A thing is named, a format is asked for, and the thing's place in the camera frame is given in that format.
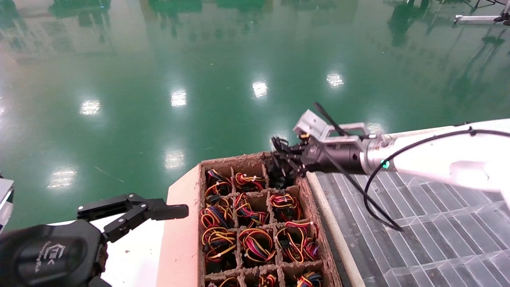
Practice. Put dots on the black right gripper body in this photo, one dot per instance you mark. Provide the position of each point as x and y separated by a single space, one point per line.
338 157

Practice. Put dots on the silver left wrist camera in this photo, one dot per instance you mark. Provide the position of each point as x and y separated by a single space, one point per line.
4 199

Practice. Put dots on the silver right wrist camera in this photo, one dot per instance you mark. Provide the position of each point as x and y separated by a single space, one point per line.
308 123

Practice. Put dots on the brown pulp compartment tray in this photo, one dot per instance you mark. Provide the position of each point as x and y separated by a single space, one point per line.
247 158

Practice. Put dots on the clear plastic organizer tray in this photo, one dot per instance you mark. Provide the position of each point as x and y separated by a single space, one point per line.
438 231

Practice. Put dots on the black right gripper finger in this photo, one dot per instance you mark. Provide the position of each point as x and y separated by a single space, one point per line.
297 167
293 147

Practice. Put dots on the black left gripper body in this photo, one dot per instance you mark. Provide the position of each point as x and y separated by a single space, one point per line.
48 255

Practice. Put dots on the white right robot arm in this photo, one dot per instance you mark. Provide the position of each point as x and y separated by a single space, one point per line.
438 155

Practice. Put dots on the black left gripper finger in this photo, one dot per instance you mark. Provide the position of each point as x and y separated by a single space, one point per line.
163 211

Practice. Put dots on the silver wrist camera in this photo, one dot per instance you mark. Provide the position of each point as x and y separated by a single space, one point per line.
4 199
308 123

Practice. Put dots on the white metal stand base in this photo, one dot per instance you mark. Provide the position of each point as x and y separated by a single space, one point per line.
474 18

